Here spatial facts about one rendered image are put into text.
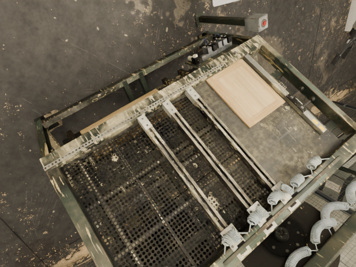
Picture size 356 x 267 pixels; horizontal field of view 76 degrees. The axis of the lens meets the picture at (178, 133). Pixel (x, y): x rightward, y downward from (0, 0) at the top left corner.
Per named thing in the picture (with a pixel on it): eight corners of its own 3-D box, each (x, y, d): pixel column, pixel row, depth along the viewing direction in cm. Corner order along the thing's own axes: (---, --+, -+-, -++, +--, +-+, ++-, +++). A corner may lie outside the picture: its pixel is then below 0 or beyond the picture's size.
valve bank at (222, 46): (220, 28, 225) (238, 29, 207) (222, 42, 234) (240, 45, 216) (180, 49, 211) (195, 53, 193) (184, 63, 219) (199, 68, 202)
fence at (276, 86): (246, 56, 217) (248, 53, 213) (323, 131, 190) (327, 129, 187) (242, 59, 216) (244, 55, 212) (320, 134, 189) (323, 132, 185)
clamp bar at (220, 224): (146, 116, 184) (144, 101, 162) (246, 248, 150) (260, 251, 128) (135, 123, 181) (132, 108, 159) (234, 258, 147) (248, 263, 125)
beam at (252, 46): (254, 42, 233) (258, 34, 223) (262, 50, 230) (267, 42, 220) (45, 163, 169) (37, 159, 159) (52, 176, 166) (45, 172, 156)
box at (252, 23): (252, 12, 216) (268, 13, 202) (252, 26, 223) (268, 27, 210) (243, 17, 212) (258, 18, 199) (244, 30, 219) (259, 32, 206)
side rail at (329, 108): (261, 50, 230) (266, 42, 220) (350, 132, 199) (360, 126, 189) (258, 52, 228) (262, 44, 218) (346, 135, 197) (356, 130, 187)
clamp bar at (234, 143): (192, 89, 197) (195, 71, 175) (292, 204, 164) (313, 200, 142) (182, 95, 194) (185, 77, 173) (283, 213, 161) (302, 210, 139)
